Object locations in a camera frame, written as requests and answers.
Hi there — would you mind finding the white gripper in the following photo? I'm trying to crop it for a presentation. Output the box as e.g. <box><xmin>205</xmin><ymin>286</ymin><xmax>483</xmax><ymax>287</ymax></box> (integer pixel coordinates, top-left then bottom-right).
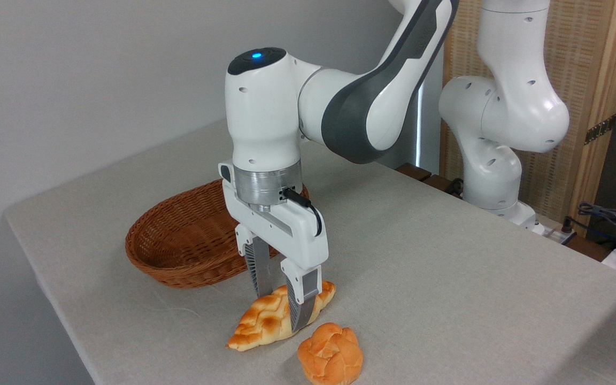
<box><xmin>218</xmin><ymin>162</ymin><xmax>329</xmax><ymax>333</ymax></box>

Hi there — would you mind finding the long braided bread loaf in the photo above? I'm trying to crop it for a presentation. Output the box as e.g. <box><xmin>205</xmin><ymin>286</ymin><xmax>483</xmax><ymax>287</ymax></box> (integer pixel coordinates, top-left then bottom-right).
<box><xmin>226</xmin><ymin>281</ymin><xmax>337</xmax><ymax>352</ymax></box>

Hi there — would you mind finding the round braided bread bun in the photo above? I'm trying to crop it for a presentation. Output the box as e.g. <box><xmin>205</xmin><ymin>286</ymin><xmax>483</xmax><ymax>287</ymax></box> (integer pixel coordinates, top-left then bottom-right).
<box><xmin>297</xmin><ymin>322</ymin><xmax>364</xmax><ymax>385</ymax></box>

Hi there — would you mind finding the brown oval wicker basket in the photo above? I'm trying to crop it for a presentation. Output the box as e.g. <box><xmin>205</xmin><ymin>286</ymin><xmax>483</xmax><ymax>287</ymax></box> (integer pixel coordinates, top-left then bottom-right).
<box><xmin>125</xmin><ymin>179</ymin><xmax>310</xmax><ymax>289</ymax></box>

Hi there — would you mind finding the dark brown wooden block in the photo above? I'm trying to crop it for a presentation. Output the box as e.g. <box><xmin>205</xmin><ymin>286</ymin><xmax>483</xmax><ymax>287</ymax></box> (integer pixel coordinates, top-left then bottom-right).
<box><xmin>396</xmin><ymin>163</ymin><xmax>435</xmax><ymax>182</ymax></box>
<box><xmin>423</xmin><ymin>174</ymin><xmax>465</xmax><ymax>199</ymax></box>
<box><xmin>565</xmin><ymin>234</ymin><xmax>614</xmax><ymax>263</ymax></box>

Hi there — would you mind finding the white power strip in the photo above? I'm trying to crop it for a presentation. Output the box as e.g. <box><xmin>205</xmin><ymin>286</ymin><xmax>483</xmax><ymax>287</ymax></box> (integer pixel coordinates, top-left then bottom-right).
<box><xmin>533</xmin><ymin>217</ymin><xmax>577</xmax><ymax>245</ymax></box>

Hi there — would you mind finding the black metal screen hinge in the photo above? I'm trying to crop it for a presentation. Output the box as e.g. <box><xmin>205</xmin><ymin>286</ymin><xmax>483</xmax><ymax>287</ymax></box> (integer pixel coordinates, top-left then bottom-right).
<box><xmin>584</xmin><ymin>114</ymin><xmax>616</xmax><ymax>145</ymax></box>

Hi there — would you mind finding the woven wooden screen panel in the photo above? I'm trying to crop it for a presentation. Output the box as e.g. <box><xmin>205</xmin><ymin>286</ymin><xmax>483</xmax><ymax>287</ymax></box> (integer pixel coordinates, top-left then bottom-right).
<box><xmin>441</xmin><ymin>0</ymin><xmax>616</xmax><ymax>237</ymax></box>

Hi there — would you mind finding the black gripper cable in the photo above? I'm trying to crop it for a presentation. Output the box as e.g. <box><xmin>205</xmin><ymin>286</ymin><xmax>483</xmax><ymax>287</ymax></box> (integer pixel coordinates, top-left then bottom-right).
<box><xmin>281</xmin><ymin>187</ymin><xmax>323</xmax><ymax>237</ymax></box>

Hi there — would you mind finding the black cable bundle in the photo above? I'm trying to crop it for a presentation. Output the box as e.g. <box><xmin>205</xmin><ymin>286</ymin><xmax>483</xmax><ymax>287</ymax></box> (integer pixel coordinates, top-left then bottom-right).
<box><xmin>577</xmin><ymin>202</ymin><xmax>616</xmax><ymax>248</ymax></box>

